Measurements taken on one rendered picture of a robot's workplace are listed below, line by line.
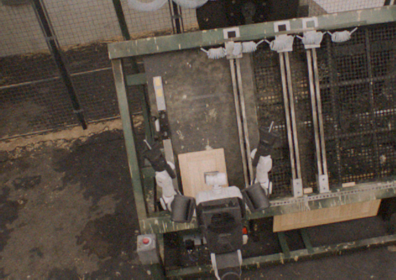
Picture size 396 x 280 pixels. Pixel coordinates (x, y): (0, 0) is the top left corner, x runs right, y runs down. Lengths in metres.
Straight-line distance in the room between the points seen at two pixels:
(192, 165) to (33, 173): 2.62
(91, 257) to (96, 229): 0.31
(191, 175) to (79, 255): 1.62
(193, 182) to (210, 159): 0.20
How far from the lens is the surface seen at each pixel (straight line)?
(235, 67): 2.49
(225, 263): 2.23
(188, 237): 2.75
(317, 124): 2.67
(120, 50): 2.47
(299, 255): 3.32
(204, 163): 2.59
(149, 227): 2.71
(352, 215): 3.46
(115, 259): 3.68
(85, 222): 4.04
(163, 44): 2.44
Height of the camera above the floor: 3.00
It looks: 39 degrees down
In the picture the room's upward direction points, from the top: 6 degrees counter-clockwise
